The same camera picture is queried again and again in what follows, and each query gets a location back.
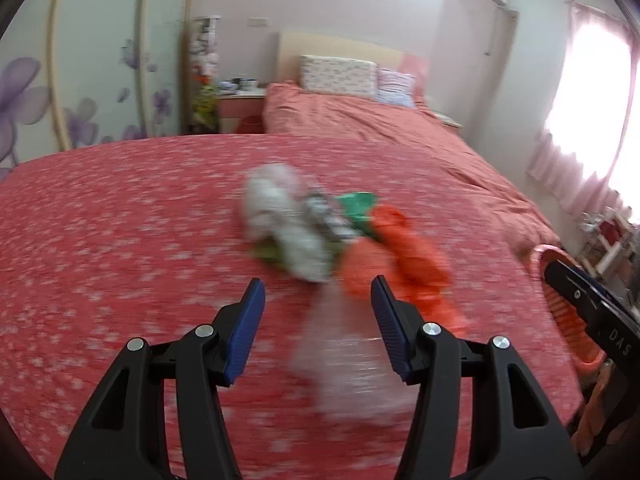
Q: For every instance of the red plastic laundry basket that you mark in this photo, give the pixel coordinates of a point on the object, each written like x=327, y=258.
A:
x=586, y=356

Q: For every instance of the right bedside nightstand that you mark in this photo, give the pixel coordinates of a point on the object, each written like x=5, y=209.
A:
x=449, y=123

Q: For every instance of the white floral pillow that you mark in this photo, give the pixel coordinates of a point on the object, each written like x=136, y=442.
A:
x=339, y=76

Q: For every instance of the red floral bed quilt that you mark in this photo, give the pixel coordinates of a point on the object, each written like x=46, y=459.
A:
x=144, y=239

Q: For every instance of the floral glass wardrobe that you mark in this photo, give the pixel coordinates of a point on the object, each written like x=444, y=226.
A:
x=80, y=73

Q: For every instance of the white plastic bag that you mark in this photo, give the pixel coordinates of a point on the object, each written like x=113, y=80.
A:
x=273, y=208

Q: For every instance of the pink striped pillow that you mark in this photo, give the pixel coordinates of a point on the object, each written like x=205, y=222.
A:
x=396, y=88

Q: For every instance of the beige wooden headboard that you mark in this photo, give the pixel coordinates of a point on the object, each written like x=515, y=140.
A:
x=292, y=45

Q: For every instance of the plush toy display tube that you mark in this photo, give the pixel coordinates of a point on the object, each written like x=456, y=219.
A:
x=204, y=75

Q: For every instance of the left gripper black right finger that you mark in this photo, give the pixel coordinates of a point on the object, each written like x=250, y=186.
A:
x=515, y=432

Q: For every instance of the orange plastic bag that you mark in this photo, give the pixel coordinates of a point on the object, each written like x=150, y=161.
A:
x=414, y=268

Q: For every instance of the cluttered white shelf unit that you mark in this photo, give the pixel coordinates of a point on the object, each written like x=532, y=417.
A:
x=616, y=235

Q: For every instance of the olive green plastic bag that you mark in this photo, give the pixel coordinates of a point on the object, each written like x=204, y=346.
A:
x=270, y=252

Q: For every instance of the pink window curtain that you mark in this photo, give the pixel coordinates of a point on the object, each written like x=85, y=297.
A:
x=587, y=154

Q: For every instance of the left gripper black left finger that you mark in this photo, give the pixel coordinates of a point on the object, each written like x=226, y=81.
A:
x=122, y=434

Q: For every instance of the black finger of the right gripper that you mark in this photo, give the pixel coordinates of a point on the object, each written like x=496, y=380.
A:
x=608, y=324

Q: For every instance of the salmon pink duvet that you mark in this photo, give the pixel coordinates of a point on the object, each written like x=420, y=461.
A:
x=291, y=109

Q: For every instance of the pink white nightstand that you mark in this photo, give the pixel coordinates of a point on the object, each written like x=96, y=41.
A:
x=231, y=109

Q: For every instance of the white wire rack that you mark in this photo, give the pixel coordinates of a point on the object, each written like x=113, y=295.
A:
x=596, y=246

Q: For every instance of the small red waste bin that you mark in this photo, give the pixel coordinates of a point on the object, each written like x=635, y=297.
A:
x=250, y=125

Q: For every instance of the clear bubble wrap sheet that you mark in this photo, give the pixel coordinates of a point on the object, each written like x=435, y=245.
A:
x=341, y=353

